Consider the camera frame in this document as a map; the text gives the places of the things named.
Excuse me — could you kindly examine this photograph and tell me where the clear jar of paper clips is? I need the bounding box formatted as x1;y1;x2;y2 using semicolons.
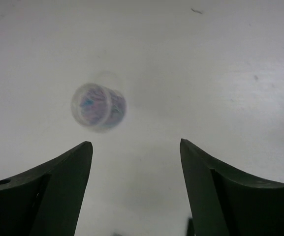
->
71;83;127;132

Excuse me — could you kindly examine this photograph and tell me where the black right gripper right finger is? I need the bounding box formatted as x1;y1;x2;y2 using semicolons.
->
180;139;284;236

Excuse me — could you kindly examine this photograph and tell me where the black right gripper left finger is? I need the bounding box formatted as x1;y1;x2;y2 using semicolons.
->
0;142;93;236

